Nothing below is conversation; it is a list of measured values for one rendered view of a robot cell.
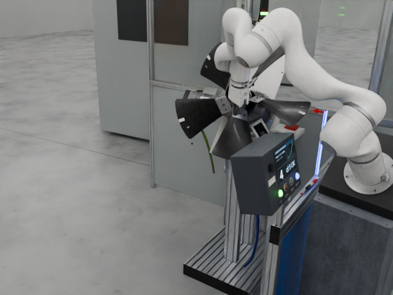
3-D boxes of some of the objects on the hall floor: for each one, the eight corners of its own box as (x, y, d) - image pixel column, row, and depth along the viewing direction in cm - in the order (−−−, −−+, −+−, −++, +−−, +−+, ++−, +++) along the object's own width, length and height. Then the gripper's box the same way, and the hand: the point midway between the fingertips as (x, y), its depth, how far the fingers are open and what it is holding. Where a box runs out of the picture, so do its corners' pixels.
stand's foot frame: (229, 229, 301) (230, 220, 298) (286, 250, 278) (288, 240, 275) (183, 274, 253) (183, 263, 250) (247, 304, 230) (248, 292, 227)
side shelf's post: (259, 235, 295) (270, 130, 264) (265, 237, 293) (276, 131, 262) (258, 238, 291) (268, 132, 261) (262, 240, 289) (273, 133, 259)
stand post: (226, 264, 262) (234, 136, 228) (238, 270, 258) (248, 139, 224) (223, 268, 259) (230, 138, 225) (235, 273, 254) (244, 141, 220)
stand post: (241, 247, 280) (254, 88, 238) (253, 251, 276) (268, 90, 233) (238, 250, 277) (251, 89, 234) (250, 255, 272) (265, 92, 230)
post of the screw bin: (259, 307, 227) (271, 182, 197) (264, 308, 226) (277, 184, 197) (258, 311, 225) (271, 185, 195) (263, 312, 224) (277, 186, 194)
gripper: (222, 76, 180) (220, 109, 192) (244, 91, 171) (240, 124, 183) (235, 72, 183) (231, 104, 195) (257, 86, 174) (252, 119, 186)
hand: (236, 110), depth 188 cm, fingers closed
